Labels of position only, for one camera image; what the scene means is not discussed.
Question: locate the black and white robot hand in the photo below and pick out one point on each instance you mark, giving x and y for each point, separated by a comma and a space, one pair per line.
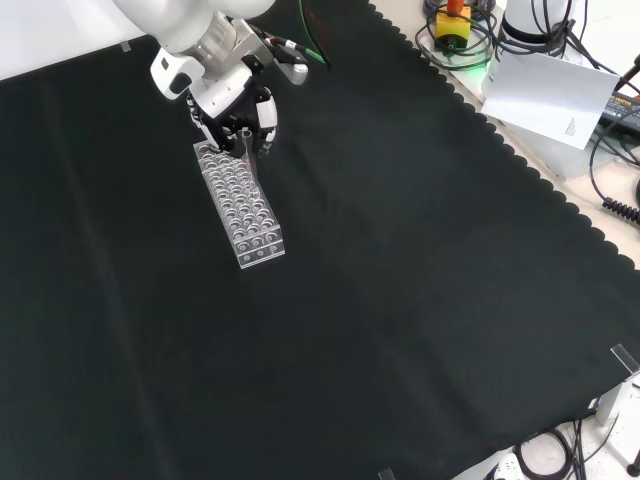
235, 107

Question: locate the clear glass test tube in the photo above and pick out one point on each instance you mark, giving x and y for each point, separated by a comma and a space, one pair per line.
248, 150

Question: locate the clear plastic test tube rack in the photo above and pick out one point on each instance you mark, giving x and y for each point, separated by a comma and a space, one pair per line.
239, 205

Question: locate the black bench cloth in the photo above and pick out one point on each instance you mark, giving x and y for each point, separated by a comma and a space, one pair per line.
300, 280

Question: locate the yellow stop button box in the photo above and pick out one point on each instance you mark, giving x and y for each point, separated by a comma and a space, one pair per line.
453, 27

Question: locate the black power adapter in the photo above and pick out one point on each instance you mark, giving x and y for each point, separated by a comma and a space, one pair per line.
622, 112

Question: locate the white power strip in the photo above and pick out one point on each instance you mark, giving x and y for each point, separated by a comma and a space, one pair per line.
506, 467

